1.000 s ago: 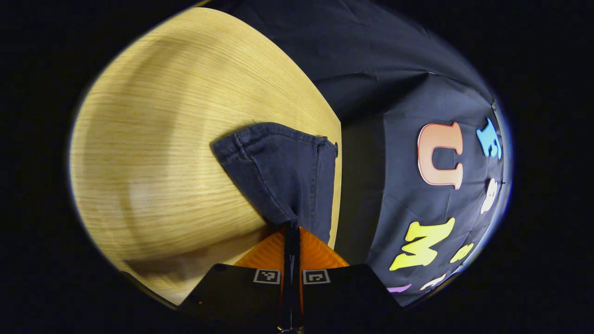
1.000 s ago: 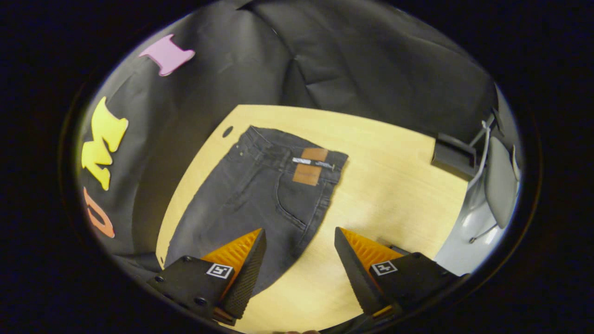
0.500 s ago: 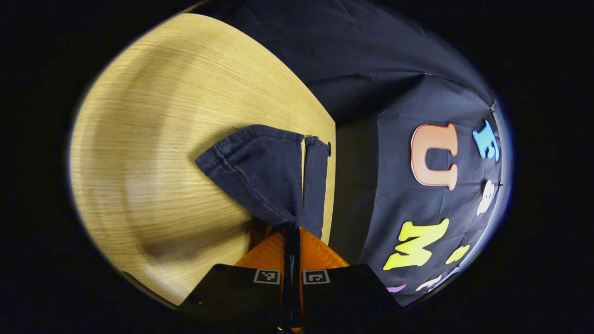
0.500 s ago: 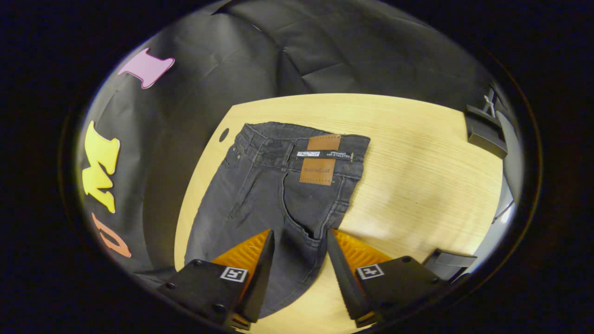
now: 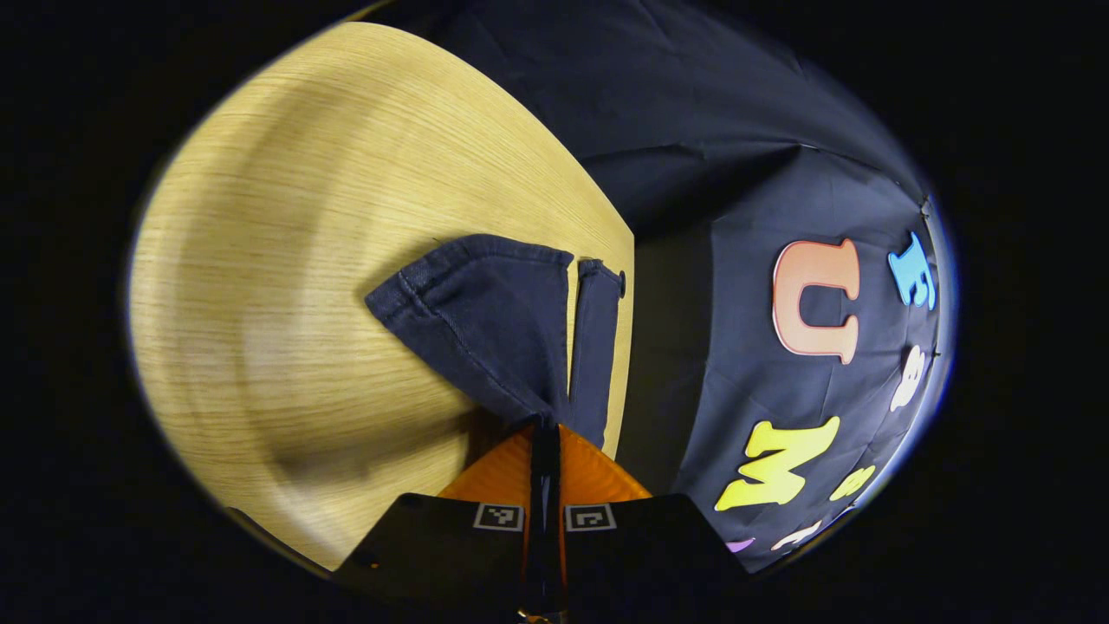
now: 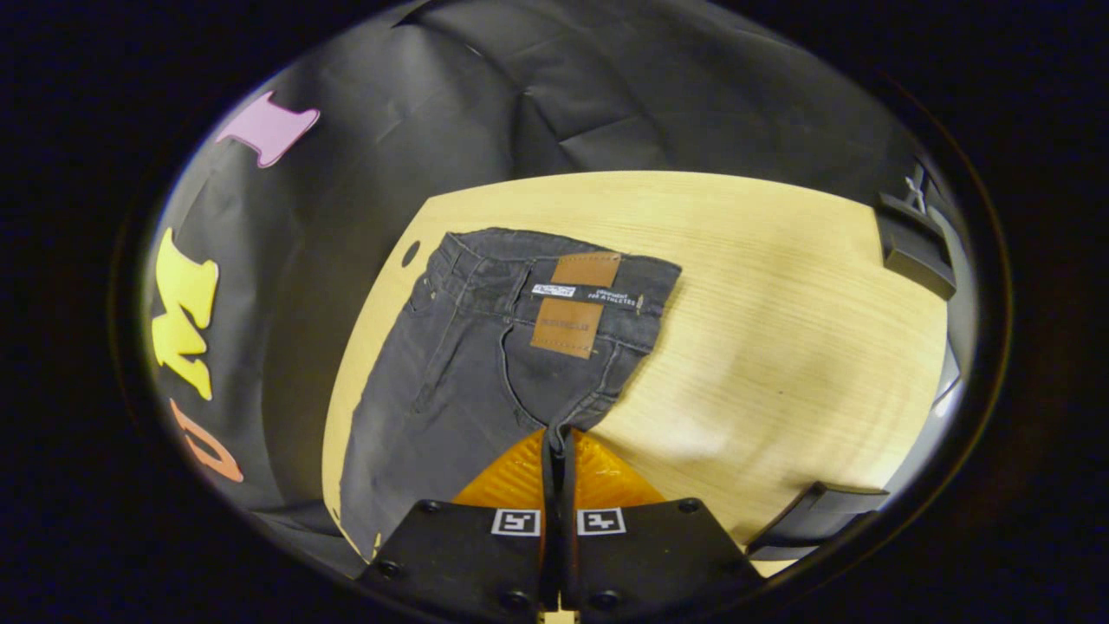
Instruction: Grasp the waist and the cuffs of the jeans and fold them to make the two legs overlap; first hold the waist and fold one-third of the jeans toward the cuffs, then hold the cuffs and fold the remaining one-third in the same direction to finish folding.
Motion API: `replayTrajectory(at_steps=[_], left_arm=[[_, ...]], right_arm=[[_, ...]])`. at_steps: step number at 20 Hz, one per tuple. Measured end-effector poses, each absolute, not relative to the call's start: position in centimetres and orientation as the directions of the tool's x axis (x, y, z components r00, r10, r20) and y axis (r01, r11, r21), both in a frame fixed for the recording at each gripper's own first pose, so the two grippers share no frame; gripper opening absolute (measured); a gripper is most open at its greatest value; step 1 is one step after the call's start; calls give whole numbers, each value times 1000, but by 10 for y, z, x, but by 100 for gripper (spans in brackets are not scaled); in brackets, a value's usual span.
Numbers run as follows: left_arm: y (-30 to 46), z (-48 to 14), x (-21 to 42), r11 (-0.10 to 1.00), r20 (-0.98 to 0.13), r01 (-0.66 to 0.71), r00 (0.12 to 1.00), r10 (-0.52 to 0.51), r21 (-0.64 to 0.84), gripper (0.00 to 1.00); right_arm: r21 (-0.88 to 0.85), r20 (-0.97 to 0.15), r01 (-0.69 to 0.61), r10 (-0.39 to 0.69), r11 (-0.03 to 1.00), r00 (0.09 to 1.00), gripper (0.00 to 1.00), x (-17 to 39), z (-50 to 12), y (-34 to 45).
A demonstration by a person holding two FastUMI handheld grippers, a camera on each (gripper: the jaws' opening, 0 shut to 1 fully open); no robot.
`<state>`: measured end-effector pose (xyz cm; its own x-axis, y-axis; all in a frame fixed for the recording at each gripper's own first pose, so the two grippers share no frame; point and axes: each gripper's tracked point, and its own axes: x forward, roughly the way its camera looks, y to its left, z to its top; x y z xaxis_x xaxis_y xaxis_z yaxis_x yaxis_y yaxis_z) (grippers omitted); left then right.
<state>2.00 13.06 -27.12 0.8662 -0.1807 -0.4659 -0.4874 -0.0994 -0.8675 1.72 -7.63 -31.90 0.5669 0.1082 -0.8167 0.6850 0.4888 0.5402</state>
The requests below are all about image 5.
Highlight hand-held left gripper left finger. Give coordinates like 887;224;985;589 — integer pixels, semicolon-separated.
334;425;542;612

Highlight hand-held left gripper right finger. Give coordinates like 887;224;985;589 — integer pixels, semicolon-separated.
548;425;750;612

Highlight black jeans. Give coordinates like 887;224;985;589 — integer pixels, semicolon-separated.
364;234;626;452

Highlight black backdrop cloth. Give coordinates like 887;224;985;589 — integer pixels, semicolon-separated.
373;0;958;573

